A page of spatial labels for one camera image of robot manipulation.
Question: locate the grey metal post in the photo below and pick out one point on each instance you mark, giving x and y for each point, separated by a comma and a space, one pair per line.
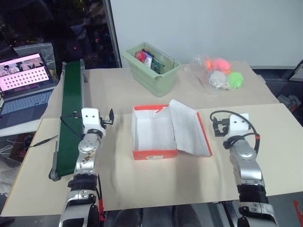
112, 33

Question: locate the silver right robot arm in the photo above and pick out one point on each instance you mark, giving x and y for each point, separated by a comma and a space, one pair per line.
246, 160

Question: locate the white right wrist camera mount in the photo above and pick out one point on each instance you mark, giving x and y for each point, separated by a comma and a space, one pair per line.
237, 125

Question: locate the green packet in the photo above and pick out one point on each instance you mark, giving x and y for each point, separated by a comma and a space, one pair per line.
157, 65

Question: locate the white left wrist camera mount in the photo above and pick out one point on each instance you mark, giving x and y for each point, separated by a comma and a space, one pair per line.
90, 118

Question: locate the beige cardboard sheet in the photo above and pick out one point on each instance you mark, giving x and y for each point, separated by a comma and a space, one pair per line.
142, 184
113, 94

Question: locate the open laptop computer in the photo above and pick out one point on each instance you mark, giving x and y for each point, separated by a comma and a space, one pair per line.
21, 94

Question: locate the red cardboard box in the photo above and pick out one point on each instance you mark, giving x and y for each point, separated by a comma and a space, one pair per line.
154, 132

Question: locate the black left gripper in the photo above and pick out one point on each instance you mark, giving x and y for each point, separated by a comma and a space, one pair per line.
105, 121

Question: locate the grey plush ball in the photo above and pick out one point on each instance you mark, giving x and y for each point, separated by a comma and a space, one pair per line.
217, 79

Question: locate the red floor tape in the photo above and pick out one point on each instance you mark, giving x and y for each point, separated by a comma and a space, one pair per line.
297, 208

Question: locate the clear plastic bag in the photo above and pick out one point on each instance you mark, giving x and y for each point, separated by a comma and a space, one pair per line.
201, 75

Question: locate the green plush ball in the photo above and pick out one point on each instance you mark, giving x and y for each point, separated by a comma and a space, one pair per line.
234, 80

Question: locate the green conveyor belt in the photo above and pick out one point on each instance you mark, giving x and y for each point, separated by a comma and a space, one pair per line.
71, 94

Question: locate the grey metal frame bar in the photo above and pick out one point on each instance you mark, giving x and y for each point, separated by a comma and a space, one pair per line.
297, 71

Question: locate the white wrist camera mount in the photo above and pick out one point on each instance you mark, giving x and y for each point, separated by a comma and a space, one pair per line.
90, 118
237, 125

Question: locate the red round item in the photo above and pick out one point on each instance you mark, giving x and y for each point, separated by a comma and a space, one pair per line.
140, 56

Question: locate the pale green plastic bin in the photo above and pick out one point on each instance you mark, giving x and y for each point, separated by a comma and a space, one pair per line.
151, 80

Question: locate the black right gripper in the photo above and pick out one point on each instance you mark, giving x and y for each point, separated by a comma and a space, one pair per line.
222, 127

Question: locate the orange plush ball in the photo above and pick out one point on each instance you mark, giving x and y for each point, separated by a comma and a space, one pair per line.
208, 65

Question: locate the grey device on floor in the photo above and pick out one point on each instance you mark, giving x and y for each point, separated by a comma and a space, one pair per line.
288, 101

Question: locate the pink plush ball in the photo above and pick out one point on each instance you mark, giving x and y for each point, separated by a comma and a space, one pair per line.
221, 64

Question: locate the white packet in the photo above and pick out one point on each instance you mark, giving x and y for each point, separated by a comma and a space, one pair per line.
148, 62

